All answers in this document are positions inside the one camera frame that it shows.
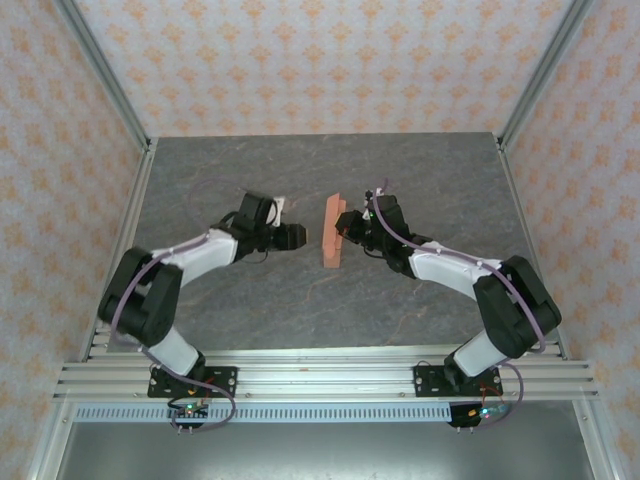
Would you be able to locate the orange paper box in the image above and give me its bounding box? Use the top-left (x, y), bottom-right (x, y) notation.
top-left (322, 192), bottom-right (348, 270)

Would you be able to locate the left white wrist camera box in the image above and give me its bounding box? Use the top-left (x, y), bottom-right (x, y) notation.
top-left (269, 195), bottom-right (292, 225)

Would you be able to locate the aluminium table edge rail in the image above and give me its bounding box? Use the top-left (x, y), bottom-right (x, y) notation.
top-left (79, 342), bottom-right (571, 363)

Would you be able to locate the aluminium table side rail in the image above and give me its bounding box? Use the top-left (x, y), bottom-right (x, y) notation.
top-left (494, 134), bottom-right (572, 362)
top-left (77, 138), bottom-right (160, 362)

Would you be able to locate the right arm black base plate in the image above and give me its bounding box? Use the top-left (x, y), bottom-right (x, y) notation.
top-left (413, 363), bottom-right (503, 399)

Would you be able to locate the wide aluminium mounting rail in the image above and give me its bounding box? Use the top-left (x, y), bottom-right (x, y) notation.
top-left (52, 360), bottom-right (600, 402)

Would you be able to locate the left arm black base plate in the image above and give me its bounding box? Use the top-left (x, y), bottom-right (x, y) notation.
top-left (147, 365), bottom-right (239, 399)

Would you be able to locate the slotted grey cable duct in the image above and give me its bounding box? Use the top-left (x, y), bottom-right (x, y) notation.
top-left (73, 403), bottom-right (454, 424)

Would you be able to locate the aluminium frame post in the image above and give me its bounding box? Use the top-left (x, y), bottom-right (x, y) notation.
top-left (52, 0), bottom-right (153, 151)
top-left (498, 0), bottom-right (596, 151)

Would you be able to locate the aluminium frame leg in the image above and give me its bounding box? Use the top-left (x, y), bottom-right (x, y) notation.
top-left (572, 399), bottom-right (621, 480)
top-left (24, 399), bottom-right (76, 480)

